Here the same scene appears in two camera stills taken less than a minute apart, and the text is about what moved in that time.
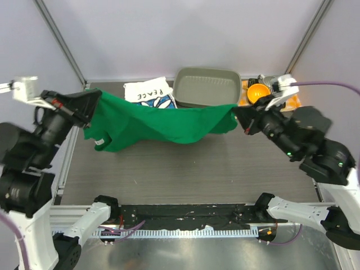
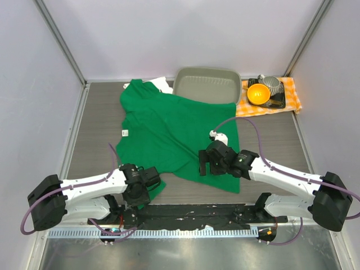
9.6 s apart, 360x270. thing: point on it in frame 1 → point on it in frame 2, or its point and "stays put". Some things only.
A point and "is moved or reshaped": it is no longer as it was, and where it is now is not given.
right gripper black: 250,117 → 205,157
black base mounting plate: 183,216 stays put
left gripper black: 81,106 → 144,198
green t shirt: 115,120 is moved or reshaped
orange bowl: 256,90 stays put
